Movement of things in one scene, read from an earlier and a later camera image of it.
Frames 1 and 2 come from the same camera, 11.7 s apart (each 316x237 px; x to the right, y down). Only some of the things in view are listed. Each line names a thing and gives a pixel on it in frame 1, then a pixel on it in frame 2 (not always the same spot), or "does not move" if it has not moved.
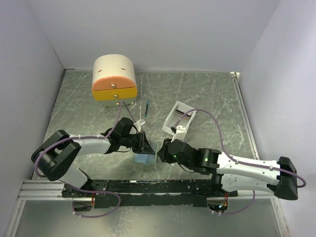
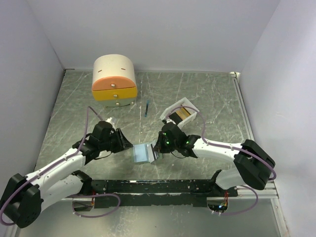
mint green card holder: x=145 y=158 does not move
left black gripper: x=143 y=145 -> x=123 y=143
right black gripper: x=163 y=153 -> x=159 y=146
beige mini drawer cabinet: x=114 y=80 does not move
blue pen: x=146 y=108 does not move
